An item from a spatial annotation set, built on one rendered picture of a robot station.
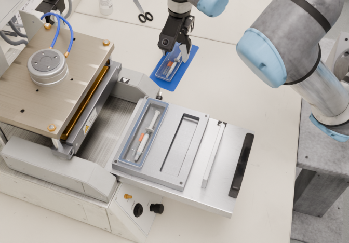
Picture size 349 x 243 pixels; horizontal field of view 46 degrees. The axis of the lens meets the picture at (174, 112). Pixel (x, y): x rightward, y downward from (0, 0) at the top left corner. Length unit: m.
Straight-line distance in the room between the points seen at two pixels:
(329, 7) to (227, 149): 0.39
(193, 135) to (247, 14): 0.80
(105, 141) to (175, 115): 0.18
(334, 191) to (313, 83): 0.97
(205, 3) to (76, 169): 0.53
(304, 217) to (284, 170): 0.81
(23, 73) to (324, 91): 0.65
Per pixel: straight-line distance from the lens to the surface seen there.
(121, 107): 1.06
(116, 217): 0.96
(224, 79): 1.37
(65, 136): 0.88
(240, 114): 1.29
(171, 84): 1.34
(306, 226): 1.99
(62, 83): 0.89
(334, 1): 0.77
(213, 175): 0.91
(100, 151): 0.99
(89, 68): 0.91
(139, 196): 1.02
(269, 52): 0.74
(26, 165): 0.94
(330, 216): 2.06
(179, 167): 0.90
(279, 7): 0.76
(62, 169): 0.90
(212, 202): 0.88
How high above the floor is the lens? 1.77
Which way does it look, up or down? 54 degrees down
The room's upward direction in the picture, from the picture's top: 4 degrees clockwise
